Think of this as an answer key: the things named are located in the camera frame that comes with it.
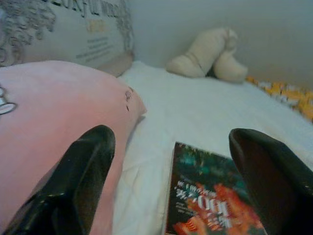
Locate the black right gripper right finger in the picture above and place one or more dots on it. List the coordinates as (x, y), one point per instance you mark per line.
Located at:
(281, 195)

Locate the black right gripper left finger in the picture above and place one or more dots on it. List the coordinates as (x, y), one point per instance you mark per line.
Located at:
(63, 191)

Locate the yellow egg cartoon blanket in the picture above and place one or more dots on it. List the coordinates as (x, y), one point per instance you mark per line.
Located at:
(291, 95)

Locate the dark book with red print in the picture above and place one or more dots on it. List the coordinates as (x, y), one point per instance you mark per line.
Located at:
(200, 195)

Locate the pink pillow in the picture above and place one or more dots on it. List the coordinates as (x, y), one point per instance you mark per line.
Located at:
(61, 98)

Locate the white quilted mattress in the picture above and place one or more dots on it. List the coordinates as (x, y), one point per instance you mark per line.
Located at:
(195, 110)

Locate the grey floral print pillow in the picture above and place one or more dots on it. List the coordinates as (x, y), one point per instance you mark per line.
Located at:
(73, 31)

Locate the beige plush toy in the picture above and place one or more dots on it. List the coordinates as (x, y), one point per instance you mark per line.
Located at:
(195, 58)

